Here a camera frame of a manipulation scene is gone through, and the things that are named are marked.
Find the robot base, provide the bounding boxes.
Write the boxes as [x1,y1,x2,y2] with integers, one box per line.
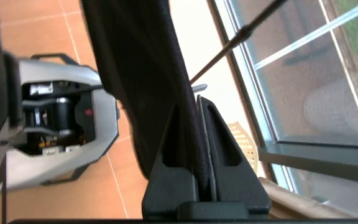
[0,0,121,224]

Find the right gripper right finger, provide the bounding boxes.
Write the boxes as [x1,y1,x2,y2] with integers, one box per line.
[196,95,272,218]

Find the white laundry basket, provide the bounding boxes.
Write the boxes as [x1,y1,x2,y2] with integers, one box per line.
[227,121,259,175]

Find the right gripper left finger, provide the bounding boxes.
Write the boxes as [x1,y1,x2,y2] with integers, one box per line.
[142,105,198,220]

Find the beige curtain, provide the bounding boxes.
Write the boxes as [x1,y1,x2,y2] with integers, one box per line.
[258,177,354,218]

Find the black clothes rack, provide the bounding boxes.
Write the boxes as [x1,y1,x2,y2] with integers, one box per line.
[190,0,288,94]

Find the black garment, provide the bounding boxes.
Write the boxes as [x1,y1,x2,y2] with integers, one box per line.
[81,0,213,200]

